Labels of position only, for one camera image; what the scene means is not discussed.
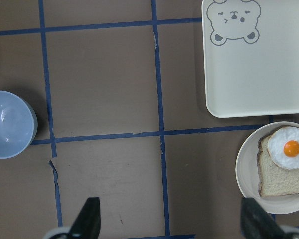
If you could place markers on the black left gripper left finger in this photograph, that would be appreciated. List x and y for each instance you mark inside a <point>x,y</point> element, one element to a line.
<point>87,223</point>

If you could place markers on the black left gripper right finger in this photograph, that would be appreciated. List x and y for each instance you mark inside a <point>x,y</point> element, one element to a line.
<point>255,223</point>

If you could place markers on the bread slice on plate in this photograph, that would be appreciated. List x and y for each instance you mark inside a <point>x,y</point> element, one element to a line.
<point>273,180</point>

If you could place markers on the cream round plate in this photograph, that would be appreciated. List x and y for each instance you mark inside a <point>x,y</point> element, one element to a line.
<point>247,173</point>

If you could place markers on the toy fried egg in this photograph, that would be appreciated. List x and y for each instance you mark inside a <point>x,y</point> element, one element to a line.
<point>283,147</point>

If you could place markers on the blue bowl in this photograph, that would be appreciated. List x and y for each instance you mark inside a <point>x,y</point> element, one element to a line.
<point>18,125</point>

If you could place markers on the cream bear serving tray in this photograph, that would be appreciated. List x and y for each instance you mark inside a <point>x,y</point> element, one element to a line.
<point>251,57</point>

